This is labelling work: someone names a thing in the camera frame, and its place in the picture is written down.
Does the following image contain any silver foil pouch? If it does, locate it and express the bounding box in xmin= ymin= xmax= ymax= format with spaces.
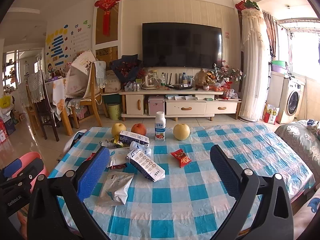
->
xmin=97 ymin=171 xmax=134 ymax=207

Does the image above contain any red snack packet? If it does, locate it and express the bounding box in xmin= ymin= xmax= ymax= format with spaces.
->
xmin=171 ymin=149 xmax=192 ymax=168

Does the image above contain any blue white milk carton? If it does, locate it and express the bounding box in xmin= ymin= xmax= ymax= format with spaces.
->
xmin=126 ymin=149 xmax=165 ymax=182
xmin=119 ymin=131 xmax=150 ymax=146

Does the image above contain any pink plastic trash bin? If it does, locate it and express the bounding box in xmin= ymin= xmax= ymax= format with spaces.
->
xmin=11 ymin=152 xmax=49 ymax=192

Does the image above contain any dark wooden dining chair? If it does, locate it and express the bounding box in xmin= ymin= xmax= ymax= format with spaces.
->
xmin=27 ymin=70 xmax=59 ymax=141

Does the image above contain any blue white checkered tablecloth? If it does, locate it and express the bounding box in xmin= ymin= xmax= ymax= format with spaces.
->
xmin=48 ymin=122 xmax=316 ymax=240

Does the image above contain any dining table with floral cloth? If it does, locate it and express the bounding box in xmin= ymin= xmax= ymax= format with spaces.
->
xmin=45 ymin=77 xmax=73 ymax=136

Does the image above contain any white washing machine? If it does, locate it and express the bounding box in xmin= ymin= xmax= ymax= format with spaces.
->
xmin=277 ymin=77 xmax=305 ymax=124

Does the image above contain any yellow pear right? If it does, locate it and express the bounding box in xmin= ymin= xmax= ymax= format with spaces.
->
xmin=173 ymin=124 xmax=190 ymax=141

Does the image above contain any yellow pear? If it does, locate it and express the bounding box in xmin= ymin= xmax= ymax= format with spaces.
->
xmin=111 ymin=122 xmax=127 ymax=138
xmin=173 ymin=124 xmax=190 ymax=141

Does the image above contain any yellow pear left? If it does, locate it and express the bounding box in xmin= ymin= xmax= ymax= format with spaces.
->
xmin=111 ymin=122 xmax=127 ymax=138

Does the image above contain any light wooden dining chair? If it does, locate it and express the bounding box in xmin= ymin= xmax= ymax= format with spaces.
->
xmin=67 ymin=61 xmax=103 ymax=129

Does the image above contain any green small waste bin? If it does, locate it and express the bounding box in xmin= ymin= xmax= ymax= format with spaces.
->
xmin=107 ymin=103 xmax=122 ymax=120

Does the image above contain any red orange apple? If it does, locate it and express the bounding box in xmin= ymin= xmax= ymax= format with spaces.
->
xmin=131 ymin=123 xmax=146 ymax=135

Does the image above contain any white yogurt drink bottle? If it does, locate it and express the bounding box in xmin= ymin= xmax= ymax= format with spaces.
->
xmin=155 ymin=111 xmax=166 ymax=140

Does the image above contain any white tv cabinet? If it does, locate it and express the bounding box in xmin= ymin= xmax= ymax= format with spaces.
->
xmin=119 ymin=88 xmax=241 ymax=121

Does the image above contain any pink storage box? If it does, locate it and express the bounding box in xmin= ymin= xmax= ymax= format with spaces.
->
xmin=148 ymin=95 xmax=165 ymax=116

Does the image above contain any dark blue flower bouquet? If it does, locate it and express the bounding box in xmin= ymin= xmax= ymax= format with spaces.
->
xmin=110 ymin=54 xmax=142 ymax=83

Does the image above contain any white electric kettle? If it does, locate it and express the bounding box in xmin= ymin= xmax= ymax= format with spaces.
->
xmin=142 ymin=72 xmax=158 ymax=90

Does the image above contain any black flat screen television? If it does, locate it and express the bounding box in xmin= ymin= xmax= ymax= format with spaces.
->
xmin=142 ymin=22 xmax=222 ymax=68

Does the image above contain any red chinese knot decoration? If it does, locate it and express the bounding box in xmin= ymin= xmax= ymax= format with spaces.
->
xmin=94 ymin=0 xmax=120 ymax=36

